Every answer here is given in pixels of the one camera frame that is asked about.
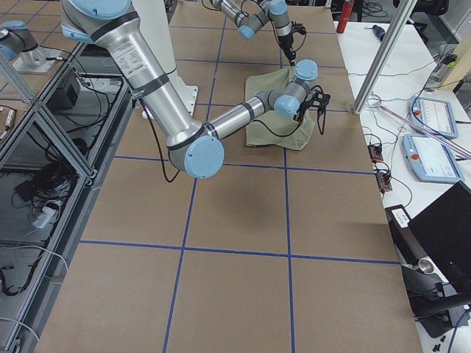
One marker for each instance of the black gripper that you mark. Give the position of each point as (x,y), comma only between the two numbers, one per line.
(304,109)
(285,43)

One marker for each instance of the olive green long-sleeve shirt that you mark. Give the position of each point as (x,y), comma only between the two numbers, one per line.
(273,128)

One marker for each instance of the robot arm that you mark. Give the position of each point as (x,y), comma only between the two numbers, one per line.
(136,34)
(250,14)

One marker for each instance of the red bottle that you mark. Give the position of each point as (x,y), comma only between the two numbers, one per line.
(344,16)

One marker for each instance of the orange circuit board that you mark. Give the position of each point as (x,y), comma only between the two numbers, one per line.
(375,153)

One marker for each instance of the far blue teach pendant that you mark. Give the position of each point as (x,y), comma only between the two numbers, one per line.
(435,116)

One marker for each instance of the blue teach pendant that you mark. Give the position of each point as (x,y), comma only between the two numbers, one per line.
(435,116)
(430,160)

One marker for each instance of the near blue teach pendant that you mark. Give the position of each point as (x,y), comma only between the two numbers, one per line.
(430,160)

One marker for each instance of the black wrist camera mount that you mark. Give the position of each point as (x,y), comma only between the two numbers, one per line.
(298,28)
(319,100)

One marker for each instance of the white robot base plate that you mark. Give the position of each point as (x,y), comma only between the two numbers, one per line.
(173,99)

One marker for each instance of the aluminium frame post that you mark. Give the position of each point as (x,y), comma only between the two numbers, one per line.
(399,20)

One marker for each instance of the white central pedestal column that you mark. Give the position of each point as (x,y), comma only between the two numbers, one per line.
(155,29)

